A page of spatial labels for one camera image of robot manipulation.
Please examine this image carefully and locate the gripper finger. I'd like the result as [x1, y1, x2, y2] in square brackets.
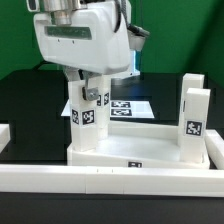
[82, 71, 99, 101]
[64, 66, 80, 82]

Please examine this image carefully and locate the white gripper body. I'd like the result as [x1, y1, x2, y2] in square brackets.
[33, 2, 130, 75]

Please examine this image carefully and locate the white desk tabletop tray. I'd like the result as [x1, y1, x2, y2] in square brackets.
[67, 121, 210, 169]

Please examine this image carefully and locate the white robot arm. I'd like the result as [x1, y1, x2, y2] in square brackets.
[26, 0, 149, 81]

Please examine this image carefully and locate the white marker sheet with tags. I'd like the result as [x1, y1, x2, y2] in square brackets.
[60, 98, 155, 120]

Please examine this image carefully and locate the white left fence block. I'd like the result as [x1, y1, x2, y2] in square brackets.
[0, 124, 10, 153]

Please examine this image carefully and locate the white fence block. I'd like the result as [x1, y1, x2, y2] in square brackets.
[205, 130, 224, 170]
[0, 124, 10, 153]

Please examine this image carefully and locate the white front fence bar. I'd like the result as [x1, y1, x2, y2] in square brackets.
[0, 165, 224, 197]

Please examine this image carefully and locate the white right fence block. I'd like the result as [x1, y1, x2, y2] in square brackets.
[205, 130, 224, 170]

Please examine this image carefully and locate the grey braided cable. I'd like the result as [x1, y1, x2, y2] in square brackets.
[113, 0, 151, 38]

